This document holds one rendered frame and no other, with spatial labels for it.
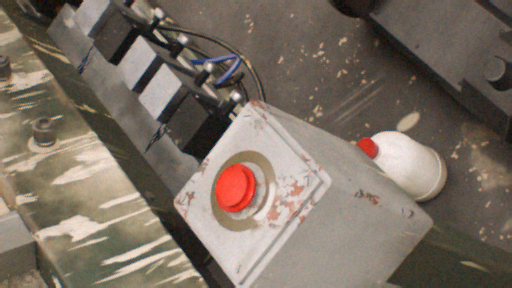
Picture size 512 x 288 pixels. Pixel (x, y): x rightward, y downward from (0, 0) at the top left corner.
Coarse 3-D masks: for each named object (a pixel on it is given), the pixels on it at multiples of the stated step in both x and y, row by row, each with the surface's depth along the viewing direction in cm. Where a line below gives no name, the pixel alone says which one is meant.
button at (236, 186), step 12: (228, 168) 83; (240, 168) 82; (228, 180) 82; (240, 180) 81; (252, 180) 81; (216, 192) 82; (228, 192) 82; (240, 192) 81; (252, 192) 81; (228, 204) 81; (240, 204) 81
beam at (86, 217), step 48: (0, 48) 123; (0, 96) 116; (48, 96) 117; (0, 144) 110; (96, 144) 111; (0, 192) 108; (48, 192) 105; (96, 192) 105; (48, 240) 100; (96, 240) 100; (144, 240) 101
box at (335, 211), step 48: (240, 144) 84; (288, 144) 81; (336, 144) 91; (192, 192) 86; (288, 192) 80; (336, 192) 79; (384, 192) 87; (240, 240) 82; (288, 240) 80; (336, 240) 83; (384, 240) 87
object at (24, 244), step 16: (0, 224) 102; (16, 224) 103; (0, 240) 101; (16, 240) 101; (32, 240) 101; (0, 256) 100; (16, 256) 101; (32, 256) 102; (0, 272) 101; (16, 272) 102
